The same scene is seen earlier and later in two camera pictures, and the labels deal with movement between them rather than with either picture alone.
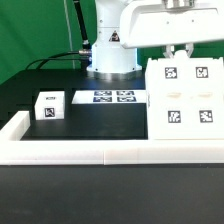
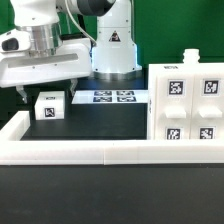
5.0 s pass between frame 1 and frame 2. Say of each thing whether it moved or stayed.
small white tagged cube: stayed
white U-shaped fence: stayed
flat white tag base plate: stayed
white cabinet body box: stayed
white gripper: moved
